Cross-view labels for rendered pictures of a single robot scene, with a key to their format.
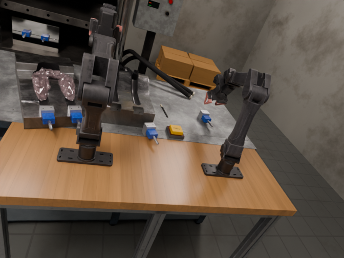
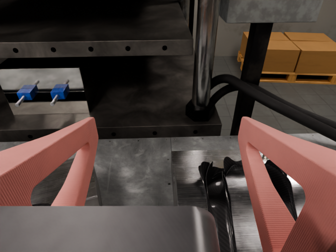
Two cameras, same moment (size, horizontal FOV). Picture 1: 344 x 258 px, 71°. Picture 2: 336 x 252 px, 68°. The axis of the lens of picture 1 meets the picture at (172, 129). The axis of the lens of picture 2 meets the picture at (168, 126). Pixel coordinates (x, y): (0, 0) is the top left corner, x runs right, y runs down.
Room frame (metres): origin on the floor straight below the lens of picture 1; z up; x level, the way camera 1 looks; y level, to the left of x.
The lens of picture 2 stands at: (0.95, 0.38, 1.28)
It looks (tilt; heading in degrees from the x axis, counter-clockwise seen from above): 36 degrees down; 22
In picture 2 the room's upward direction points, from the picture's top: straight up
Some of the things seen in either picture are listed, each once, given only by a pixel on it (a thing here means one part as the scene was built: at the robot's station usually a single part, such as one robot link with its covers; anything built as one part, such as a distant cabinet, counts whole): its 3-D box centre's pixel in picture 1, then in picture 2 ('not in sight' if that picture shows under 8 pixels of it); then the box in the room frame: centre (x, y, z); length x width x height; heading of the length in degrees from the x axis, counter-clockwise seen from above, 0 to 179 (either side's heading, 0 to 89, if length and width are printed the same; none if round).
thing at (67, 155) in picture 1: (87, 150); not in sight; (0.69, 0.27, 0.84); 0.20 x 0.07 x 0.08; 112
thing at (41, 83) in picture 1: (52, 79); not in sight; (0.99, 0.61, 0.90); 0.26 x 0.18 x 0.08; 41
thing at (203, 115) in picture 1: (207, 120); not in sight; (1.30, -0.18, 0.83); 0.13 x 0.05 x 0.05; 33
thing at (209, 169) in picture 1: (225, 165); not in sight; (0.91, -0.29, 0.84); 0.20 x 0.07 x 0.08; 112
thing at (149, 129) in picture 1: (152, 135); not in sight; (0.95, 0.08, 0.83); 0.13 x 0.05 x 0.05; 38
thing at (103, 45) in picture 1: (100, 65); not in sight; (0.70, 0.27, 1.17); 0.30 x 0.09 x 0.12; 22
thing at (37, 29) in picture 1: (43, 25); (65, 64); (1.72, 1.14, 0.87); 0.50 x 0.27 x 0.17; 24
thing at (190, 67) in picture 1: (187, 68); (286, 56); (4.18, 0.12, 0.19); 1.09 x 0.78 x 0.38; 113
